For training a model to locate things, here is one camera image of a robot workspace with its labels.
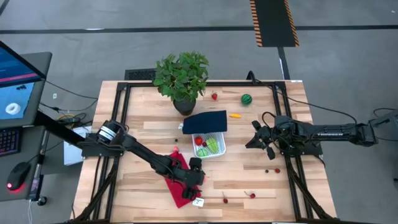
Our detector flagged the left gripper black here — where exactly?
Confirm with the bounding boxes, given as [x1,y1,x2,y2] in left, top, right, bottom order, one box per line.
[173,169,206,200]

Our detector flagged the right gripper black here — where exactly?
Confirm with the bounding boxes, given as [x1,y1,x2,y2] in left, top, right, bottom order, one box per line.
[245,123,282,161]

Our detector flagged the white perforated plastic basket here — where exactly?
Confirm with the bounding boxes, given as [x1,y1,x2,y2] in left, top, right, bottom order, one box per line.
[192,131,227,159]

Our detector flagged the green ridged toy fruit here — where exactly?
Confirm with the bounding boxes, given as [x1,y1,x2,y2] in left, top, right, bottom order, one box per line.
[206,137,220,154]

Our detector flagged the magenta cloth napkin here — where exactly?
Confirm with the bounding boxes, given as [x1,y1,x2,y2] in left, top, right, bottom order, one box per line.
[164,151,203,209]

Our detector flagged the navy blue folded cloth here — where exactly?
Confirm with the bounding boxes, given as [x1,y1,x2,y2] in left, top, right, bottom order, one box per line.
[182,110,228,136]

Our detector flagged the black plant pot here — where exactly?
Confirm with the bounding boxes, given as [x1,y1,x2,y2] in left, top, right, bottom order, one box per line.
[173,98,197,117]

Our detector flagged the green leafy artificial plant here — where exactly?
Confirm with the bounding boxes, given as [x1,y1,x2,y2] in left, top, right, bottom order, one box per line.
[153,51,210,103]

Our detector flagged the white paper sheet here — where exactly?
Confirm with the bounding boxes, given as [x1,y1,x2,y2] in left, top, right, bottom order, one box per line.
[63,125,93,167]

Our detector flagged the black orange striped mat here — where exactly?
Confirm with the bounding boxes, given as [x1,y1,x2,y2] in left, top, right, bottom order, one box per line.
[249,0,300,49]

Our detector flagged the black floor vent grate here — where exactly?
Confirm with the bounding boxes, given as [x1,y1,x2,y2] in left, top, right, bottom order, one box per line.
[124,68,157,82]

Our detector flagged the black computer mouse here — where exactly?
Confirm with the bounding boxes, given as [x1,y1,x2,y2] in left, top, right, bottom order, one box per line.
[6,161,32,192]

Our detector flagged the grey side desk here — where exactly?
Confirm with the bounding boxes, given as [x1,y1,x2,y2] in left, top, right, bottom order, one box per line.
[0,51,53,203]

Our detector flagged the backlit laptop computer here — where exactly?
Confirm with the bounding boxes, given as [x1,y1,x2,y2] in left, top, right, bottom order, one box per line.
[0,82,36,157]

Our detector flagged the tilted computer monitor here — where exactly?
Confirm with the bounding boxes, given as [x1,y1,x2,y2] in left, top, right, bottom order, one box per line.
[0,40,48,89]

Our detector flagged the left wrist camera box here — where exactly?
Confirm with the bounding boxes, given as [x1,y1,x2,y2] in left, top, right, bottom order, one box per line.
[188,157,203,172]

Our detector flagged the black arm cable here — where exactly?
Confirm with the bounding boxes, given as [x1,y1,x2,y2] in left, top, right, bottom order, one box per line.
[247,70,359,126]

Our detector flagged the black aluminium table frame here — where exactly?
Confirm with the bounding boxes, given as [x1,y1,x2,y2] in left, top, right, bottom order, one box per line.
[70,80,337,224]

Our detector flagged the thin black floor cable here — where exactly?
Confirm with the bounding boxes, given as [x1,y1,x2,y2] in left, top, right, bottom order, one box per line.
[39,79,100,113]

